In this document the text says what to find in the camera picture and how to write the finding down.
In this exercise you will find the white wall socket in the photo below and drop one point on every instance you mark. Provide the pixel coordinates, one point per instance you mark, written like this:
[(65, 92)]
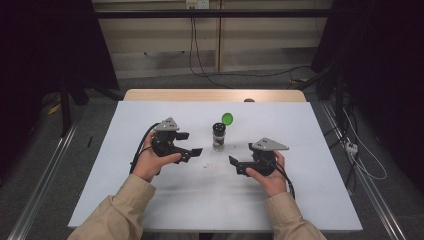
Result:
[(197, 3)]

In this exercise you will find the black horizontal bar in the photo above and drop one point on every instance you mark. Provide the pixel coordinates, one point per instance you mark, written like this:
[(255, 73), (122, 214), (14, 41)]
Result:
[(213, 13)]

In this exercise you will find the clear spice jar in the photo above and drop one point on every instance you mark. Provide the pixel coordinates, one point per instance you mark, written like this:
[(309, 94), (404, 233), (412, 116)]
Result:
[(219, 138)]

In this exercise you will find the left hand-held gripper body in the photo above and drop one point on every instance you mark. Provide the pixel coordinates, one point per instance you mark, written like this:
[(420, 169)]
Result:
[(165, 145)]

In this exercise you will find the person's right hand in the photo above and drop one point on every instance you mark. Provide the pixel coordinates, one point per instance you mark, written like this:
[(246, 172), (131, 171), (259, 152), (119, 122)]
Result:
[(273, 181)]

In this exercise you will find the metal floor rail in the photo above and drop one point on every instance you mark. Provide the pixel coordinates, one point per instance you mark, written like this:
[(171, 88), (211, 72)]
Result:
[(43, 180), (366, 180)]

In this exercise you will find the wooden table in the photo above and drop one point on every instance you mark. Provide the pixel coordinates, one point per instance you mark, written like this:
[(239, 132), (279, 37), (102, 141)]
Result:
[(200, 95)]

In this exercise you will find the scattered dark crumbs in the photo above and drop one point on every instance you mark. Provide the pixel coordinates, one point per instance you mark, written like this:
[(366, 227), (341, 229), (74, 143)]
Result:
[(206, 165)]

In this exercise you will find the black stand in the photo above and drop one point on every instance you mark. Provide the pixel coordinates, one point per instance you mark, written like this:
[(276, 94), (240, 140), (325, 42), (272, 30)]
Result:
[(65, 110)]

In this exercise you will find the black curtain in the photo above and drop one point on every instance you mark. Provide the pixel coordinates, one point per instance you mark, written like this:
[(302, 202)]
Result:
[(46, 50), (383, 66)]

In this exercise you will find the green jar lid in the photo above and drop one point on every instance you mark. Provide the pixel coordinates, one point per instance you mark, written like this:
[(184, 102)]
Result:
[(227, 119)]

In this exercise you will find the yellow floor tape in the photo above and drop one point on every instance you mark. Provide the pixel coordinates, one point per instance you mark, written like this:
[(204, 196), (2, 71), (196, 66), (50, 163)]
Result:
[(54, 108)]

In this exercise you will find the white table board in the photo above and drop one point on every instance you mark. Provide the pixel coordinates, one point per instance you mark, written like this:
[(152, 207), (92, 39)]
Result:
[(200, 200)]

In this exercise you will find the person's left hand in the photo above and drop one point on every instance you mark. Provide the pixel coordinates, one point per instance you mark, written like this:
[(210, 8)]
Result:
[(148, 163)]

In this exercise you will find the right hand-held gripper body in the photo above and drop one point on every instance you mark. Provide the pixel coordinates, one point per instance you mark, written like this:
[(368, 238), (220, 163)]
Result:
[(263, 160)]

